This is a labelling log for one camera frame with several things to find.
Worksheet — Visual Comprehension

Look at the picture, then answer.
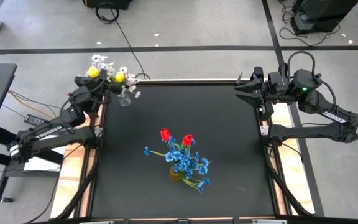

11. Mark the blue artificial flower bunch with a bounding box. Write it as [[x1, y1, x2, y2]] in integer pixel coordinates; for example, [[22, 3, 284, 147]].
[[174, 155, 213, 194], [144, 136, 200, 175]]

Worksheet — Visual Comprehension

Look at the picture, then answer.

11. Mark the clear glass vase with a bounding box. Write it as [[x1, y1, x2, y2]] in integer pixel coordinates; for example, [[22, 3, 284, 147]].
[[117, 88, 132, 108]]

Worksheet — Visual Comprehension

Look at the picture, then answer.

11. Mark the white floor panel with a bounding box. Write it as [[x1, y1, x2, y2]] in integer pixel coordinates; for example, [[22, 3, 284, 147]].
[[23, 134, 68, 174]]

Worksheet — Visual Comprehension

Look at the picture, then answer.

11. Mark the black power adapter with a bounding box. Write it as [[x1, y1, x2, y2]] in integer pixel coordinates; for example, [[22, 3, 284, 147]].
[[24, 114, 48, 127]]

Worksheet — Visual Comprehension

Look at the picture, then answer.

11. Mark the black equipment case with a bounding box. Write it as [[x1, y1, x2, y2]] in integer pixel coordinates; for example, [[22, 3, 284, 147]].
[[290, 0, 358, 35]]

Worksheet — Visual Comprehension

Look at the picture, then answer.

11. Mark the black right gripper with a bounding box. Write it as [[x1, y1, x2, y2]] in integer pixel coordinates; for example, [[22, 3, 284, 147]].
[[234, 73, 277, 109]]

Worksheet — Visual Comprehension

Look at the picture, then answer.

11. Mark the yellow ribbed glass vase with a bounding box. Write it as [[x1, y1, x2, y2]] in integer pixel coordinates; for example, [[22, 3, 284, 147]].
[[168, 166, 183, 182]]

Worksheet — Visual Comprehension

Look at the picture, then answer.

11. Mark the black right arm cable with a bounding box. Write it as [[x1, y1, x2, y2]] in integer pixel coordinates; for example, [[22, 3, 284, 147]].
[[285, 50, 318, 80]]

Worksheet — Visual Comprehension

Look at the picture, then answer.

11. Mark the black coiled floor cable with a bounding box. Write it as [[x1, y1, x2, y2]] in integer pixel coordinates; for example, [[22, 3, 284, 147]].
[[94, 1, 151, 80]]

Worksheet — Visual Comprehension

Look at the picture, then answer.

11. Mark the red artificial tulip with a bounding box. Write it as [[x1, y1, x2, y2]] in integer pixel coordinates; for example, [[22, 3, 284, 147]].
[[160, 128, 172, 142], [181, 134, 195, 147]]

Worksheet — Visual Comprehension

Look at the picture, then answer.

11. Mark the black box on floor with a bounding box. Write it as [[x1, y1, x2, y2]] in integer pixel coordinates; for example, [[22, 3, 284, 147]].
[[82, 0, 134, 10]]

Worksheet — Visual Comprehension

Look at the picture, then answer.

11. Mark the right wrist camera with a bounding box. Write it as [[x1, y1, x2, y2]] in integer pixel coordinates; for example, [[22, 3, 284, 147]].
[[252, 65, 265, 82]]

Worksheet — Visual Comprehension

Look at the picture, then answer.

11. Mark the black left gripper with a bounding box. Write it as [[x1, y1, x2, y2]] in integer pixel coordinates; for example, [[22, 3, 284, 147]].
[[74, 68, 124, 98]]

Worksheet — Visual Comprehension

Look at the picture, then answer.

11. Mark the black aluminium table frame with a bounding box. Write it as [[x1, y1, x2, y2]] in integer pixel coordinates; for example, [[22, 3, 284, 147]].
[[50, 78, 318, 224]]

